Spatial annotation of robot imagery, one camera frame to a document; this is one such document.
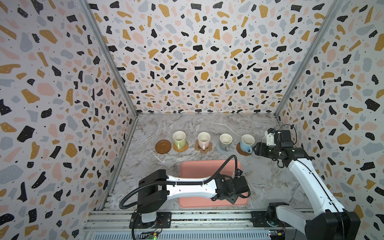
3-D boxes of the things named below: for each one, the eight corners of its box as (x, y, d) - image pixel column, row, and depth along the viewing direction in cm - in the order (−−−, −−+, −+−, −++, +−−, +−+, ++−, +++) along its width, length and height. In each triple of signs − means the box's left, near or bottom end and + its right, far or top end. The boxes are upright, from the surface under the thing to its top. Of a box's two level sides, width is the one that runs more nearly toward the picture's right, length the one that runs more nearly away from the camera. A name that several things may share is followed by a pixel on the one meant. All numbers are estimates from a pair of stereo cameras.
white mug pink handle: (201, 155, 100) (201, 146, 92) (197, 142, 107) (197, 133, 98) (212, 152, 102) (213, 143, 93) (207, 140, 108) (208, 130, 100)
